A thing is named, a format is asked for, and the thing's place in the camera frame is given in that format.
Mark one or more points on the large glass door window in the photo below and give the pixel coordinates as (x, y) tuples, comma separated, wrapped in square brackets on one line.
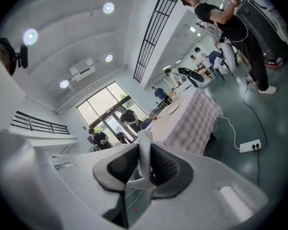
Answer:
[(105, 104)]

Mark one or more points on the black head-mounted camera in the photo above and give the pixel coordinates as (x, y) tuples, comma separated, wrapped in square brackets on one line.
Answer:
[(24, 55)]

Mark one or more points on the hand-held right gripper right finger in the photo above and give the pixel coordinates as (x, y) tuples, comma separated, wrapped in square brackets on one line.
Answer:
[(170, 174)]

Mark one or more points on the round ceiling light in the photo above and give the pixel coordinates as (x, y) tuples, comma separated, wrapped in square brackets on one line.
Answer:
[(30, 36), (64, 83), (108, 8), (108, 58)]

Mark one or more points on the short black railing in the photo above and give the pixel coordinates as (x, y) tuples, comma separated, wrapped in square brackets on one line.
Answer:
[(30, 123)]

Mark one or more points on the white power strip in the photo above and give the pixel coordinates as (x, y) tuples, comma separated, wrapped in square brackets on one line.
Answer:
[(249, 146)]

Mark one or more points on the white ceiling air conditioner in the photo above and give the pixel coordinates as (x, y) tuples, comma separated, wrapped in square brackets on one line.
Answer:
[(82, 68)]

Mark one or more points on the white cloth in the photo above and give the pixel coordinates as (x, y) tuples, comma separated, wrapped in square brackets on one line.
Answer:
[(219, 62)]

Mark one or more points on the dark blue chair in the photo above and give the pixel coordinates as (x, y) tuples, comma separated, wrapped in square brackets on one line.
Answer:
[(146, 123), (216, 55)]

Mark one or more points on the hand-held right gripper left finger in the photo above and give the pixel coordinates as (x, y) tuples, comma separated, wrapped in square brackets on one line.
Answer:
[(115, 172)]

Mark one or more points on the table with pink tablecloth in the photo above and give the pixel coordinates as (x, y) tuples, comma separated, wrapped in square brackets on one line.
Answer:
[(187, 123)]

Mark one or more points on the long black railing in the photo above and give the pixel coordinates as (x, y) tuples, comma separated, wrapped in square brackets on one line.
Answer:
[(144, 41)]

